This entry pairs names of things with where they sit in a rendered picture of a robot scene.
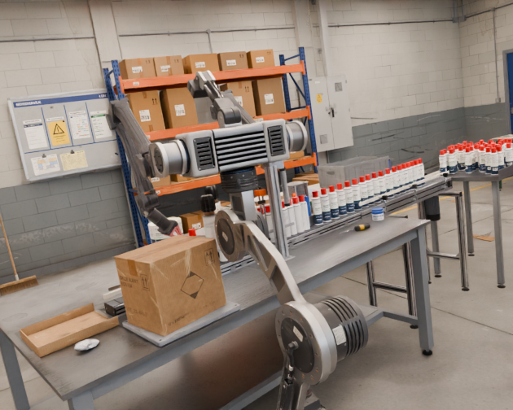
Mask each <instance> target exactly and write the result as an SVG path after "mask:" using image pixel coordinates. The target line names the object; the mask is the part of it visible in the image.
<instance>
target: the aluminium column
mask: <svg viewBox="0 0 513 410"><path fill-rule="evenodd" d="M264 169H265V179H266V185H267V191H268V197H269V203H270V213H271V219H272V225H273V230H274V240H275V246H276V249H277V250H278V252H279V253H280V254H281V255H282V257H283V258H284V259H286V258H289V252H288V246H287V235H286V230H285V224H284V218H283V207H282V201H281V195H280V189H279V183H278V173H277V167H276V165H274V166H271V167H264Z"/></svg>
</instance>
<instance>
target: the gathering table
mask: <svg viewBox="0 0 513 410"><path fill-rule="evenodd" d="M437 171H440V165H439V166H436V167H434V168H429V169H427V170H424V172H425V173H427V174H431V173H434V172H437ZM440 173H441V171H440ZM512 175H513V164H512V165H510V166H508V167H506V165H505V168H503V169H500V170H498V176H491V175H486V173H485V172H479V170H476V172H472V173H470V174H466V171H462V172H460V171H459V169H458V172H457V173H456V174H453V175H450V174H448V176H447V177H451V178H452V181H463V192H464V203H465V215H466V227H467V248H468V253H471V254H468V256H474V254H472V253H473V252H474V246H473V233H472V222H471V199H470V187H469V181H491V183H492V196H493V222H494V236H495V250H496V263H497V277H498V284H500V285H498V288H505V286H504V285H503V284H504V283H505V277H504V263H503V249H502V222H501V207H500V193H499V181H501V180H503V179H505V178H507V177H510V176H512ZM431 233H432V251H433V252H439V242H438V232H437V222H436V221H431ZM439 253H440V252H439ZM433 261H434V271H435V273H436V274H437V275H435V276H434V277H442V276H441V275H439V274H440V273H441V262H440V258H436V257H433Z"/></svg>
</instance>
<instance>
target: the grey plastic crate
mask: <svg viewBox="0 0 513 410"><path fill-rule="evenodd" d="M386 168H389V165H388V156H360V157H356V158H352V159H346V160H342V161H338V162H334V163H331V164H324V165H320V166H317V170H318V179H319V185H320V188H326V189H329V186H330V185H333V186H334V187H335V189H336V190H337V185H336V184H338V183H342V187H343V189H344V182H345V181H349V182H350V187H351V186H352V184H353V183H352V179H355V178H356V179H357V184H359V183H360V181H359V177H365V175H368V174H370V179H372V175H371V174H372V173H373V172H376V173H377V177H378V176H379V174H378V171H383V172H384V175H385V169H386ZM365 180H366V178H365Z"/></svg>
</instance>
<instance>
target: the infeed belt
mask: <svg viewBox="0 0 513 410"><path fill-rule="evenodd" d="M357 213H358V212H354V213H353V214H347V216H340V218H339V219H338V220H342V219H344V218H346V217H349V216H352V215H354V214H357ZM338 220H331V222H329V223H323V225H320V226H315V225H311V226H310V230H308V231H304V232H303V233H298V234H297V235H294V236H291V237H290V238H287V240H289V239H291V238H295V237H297V236H300V235H301V234H304V233H308V232H310V231H312V230H315V229H318V228H321V227H323V226H325V225H329V224H331V223H333V222H336V221H338ZM123 303H124V300H123V296H122V297H119V298H117V299H113V300H111V301H108V302H106V304H107V305H109V306H111V307H113V308H114V307H115V306H118V305H120V304H123Z"/></svg>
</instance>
